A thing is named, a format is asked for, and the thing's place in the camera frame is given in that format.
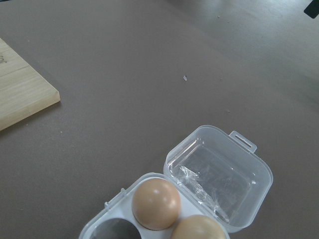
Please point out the clear plastic egg box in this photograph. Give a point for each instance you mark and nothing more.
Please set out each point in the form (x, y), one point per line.
(216, 174)

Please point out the brown egg in box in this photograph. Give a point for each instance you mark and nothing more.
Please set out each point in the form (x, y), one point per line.
(156, 204)
(198, 227)

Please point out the wooden cutting board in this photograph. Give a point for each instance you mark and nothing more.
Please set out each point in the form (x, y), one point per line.
(23, 91)

